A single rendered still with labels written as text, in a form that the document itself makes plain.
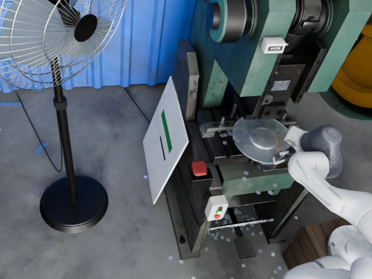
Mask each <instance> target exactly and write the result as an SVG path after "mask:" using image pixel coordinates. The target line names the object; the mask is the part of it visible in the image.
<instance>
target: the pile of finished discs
mask: <svg viewBox="0 0 372 279"><path fill-rule="evenodd" d="M327 252H328V256H332V255H337V256H341V257H342V258H344V259H345V260H346V262H347V263H348V264H349V266H350V268H351V265H352V263H353V262H354V261H355V260H356V259H358V258H361V257H366V256H372V244H371V243H370V242H368V241H367V239H366V238H365V237H364V236H363V235H362V234H361V233H360V232H359V231H358V230H357V229H356V228H355V227H354V226H352V225H344V226H340V227H338V228H336V229H335V230H334V231H333V232H332V233H331V234H330V236H329V238H328V241H327Z"/></svg>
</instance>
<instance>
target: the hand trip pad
mask: <svg viewBox="0 0 372 279"><path fill-rule="evenodd" d="M191 167H192V170H193V173H194V175H195V176H200V175H206V174H207V172H208V171H207V168H206V165H205V163H204V162H203V161H194V162H192V163H191Z"/></svg>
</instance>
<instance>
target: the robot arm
mask: <svg viewBox="0 0 372 279"><path fill-rule="evenodd" d="M284 140H285V141H286V142H287V143H288V144H290V145H291V146H290V147H289V148H288V149H287V150H285V152H283V151H279V152H278V153H277V154H276V155H275V157H273V158H272V160H273V164H279V163H281V162H283V161H285V162H287V161H288V159H290V160H289V162H288V164H287V165H288V172H289V174H290V175H291V176H292V177H293V179H294V180H295V181H297V182H299V183H301V184H302V185H303V186H304V187H305V188H307V189H308V190H309V191H310V192H311V193H312V194H313V195H314V196H315V197H316V198H317V199H318V200H319V201H320V202H322V203H323V204H324V205H325V206H326V207H327V208H328V209H329V210H330V211H331V212H334V213H336V214H337V215H339V216H341V217H342V218H344V219H345V220H346V221H348V222H349V223H351V224H352V225H353V226H354V227H355V228H356V229H357V230H358V231H359V232H360V233H361V234H362V235H363V236H364V237H365V238H366V239H367V241H368V242H370V243H371V244H372V194H371V193H368V192H358V191H352V190H345V189H340V188H336V187H334V186H332V185H330V184H329V183H328V182H327V181H326V180H325V179H329V178H335V177H337V176H338V175H340V173H341V171H342V169H343V157H342V155H341V153H340V151H339V146H340V143H341V141H342V135H341V132H340V131H339V130H338V129H337V128H336V127H334V126H332V125H322V126H318V127H316V128H314V129H312V130H311V131H309V132H307V131H304V130H302V129H300V128H297V127H295V126H292V127H291V128H290V129H289V130H288V132H287V134H286V136H285V139H284ZM283 279H372V256H366V257H361V258H358V259H356V260H355V261H354V262H353V263H352V265H351V268H350V266H349V264H348V263H347V262H346V260H345V259H344V258H342V257H341V256H337V255H332V256H324V257H321V258H319V259H316V260H313V261H310V262H307V263H304V264H301V265H299V266H296V267H294V268H292V269H290V270H289V271H287V272H286V273H285V274H284V275H283Z"/></svg>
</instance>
